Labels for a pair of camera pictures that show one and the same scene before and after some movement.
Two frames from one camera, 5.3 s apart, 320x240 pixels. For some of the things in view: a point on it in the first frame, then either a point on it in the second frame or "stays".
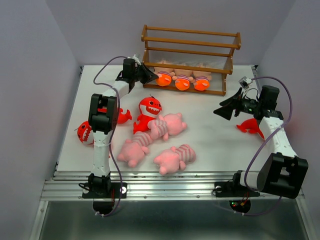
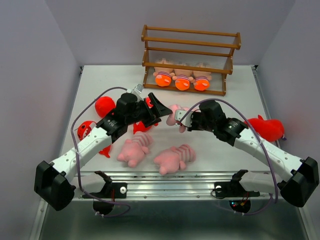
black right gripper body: x=248 y=105 -> x=198 y=123
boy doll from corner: x=201 y=79 stays
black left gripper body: x=136 y=75 -> x=143 y=113
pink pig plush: x=171 y=124 -> x=171 y=119
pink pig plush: x=135 y=149 stays
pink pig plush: x=174 y=159 stays
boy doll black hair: x=164 y=75 stays
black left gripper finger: x=147 y=75 -> x=161 y=109
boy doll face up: x=182 y=77 stays
